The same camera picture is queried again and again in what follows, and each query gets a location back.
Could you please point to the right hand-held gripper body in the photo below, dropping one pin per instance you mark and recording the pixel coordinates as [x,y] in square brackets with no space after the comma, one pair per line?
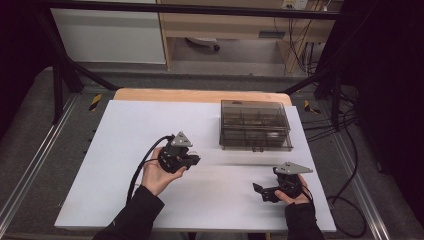
[290,181]

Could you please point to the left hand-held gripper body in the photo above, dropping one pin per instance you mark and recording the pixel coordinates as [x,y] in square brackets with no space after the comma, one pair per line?
[173,156]

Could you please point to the smoky transparent storage box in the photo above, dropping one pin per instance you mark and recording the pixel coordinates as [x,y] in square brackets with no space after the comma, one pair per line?
[255,125]

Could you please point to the person's right hand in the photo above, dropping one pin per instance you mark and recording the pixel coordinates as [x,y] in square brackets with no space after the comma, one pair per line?
[301,199]

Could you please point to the person's left hand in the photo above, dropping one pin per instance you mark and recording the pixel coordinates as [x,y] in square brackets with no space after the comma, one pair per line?
[155,176]

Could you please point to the black metal stand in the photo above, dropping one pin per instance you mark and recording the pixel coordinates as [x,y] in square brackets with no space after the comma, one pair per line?
[336,93]
[57,90]

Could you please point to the office chair base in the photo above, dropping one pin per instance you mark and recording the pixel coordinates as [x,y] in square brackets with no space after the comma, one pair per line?
[203,41]

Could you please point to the light wooden desk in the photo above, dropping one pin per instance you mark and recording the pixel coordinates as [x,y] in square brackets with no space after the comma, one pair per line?
[226,28]

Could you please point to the white cabinet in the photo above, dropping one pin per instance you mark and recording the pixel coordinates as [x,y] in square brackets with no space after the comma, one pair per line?
[106,36]

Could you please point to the black curtain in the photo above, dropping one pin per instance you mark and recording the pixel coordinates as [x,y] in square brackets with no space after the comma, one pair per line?
[390,83]
[20,60]

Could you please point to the white power strip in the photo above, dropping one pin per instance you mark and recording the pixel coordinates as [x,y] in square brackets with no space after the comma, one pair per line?
[295,4]

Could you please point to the aluminium floor rail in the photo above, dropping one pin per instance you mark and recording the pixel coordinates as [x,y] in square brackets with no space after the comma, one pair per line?
[33,166]
[365,193]

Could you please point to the black horizontal frame bar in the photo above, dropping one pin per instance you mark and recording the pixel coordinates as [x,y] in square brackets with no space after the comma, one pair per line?
[186,9]

